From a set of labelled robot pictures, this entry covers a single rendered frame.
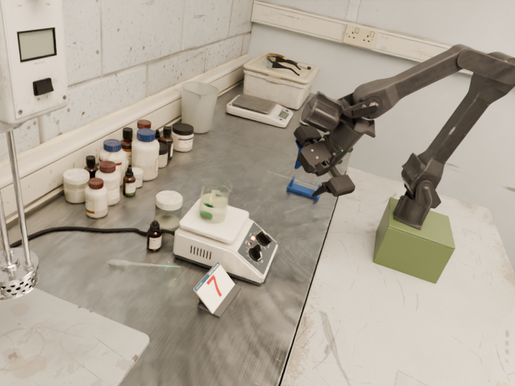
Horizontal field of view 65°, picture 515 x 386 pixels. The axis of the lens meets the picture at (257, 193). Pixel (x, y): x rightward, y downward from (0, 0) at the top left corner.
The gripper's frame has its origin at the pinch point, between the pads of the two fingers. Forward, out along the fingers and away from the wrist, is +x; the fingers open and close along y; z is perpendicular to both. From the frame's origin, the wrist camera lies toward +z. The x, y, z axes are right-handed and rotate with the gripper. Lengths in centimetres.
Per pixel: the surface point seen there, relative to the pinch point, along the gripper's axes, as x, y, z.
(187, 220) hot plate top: 9.1, 0.6, 30.0
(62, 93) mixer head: -26, 1, 57
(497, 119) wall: 8, -16, -144
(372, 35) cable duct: 9, -73, -99
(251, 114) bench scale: 38, -54, -33
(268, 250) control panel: 9.2, 11.9, 15.0
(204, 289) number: 8.8, 15.6, 33.0
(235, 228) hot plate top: 6.3, 6.2, 22.2
